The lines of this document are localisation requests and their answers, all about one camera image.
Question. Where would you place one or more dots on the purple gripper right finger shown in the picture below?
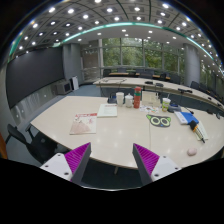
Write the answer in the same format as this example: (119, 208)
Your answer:
(151, 166)

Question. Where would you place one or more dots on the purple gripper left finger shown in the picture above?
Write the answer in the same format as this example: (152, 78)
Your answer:
(69, 166)

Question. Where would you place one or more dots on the pink computer mouse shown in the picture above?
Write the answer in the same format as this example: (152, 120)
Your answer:
(191, 151)

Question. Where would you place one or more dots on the black office chair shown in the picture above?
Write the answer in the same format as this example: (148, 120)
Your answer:
(41, 147)

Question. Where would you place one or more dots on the pink magazine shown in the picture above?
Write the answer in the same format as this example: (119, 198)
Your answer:
(84, 124)

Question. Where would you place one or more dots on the blue notebook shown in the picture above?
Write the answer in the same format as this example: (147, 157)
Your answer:
(186, 118)

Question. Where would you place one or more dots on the white lined notepad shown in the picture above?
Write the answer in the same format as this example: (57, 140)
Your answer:
(203, 131)

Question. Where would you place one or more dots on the white green booklet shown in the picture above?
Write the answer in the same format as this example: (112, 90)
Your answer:
(107, 110)

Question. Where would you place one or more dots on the green drink cup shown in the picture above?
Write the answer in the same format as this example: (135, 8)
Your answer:
(165, 104)

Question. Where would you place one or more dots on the white standing card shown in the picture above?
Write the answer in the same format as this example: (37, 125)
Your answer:
(149, 98)

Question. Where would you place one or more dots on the white lidded mug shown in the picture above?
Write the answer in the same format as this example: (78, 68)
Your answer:
(129, 100)

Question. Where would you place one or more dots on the white box appliance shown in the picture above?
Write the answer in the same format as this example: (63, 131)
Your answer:
(63, 88)

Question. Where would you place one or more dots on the white paper cup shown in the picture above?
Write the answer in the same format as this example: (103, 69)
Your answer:
(120, 98)

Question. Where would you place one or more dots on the dark wall screen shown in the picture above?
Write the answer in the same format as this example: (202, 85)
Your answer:
(31, 72)

